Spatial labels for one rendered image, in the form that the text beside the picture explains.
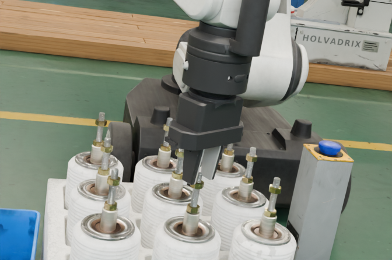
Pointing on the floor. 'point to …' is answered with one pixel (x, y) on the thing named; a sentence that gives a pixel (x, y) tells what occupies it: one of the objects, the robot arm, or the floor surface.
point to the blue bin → (18, 234)
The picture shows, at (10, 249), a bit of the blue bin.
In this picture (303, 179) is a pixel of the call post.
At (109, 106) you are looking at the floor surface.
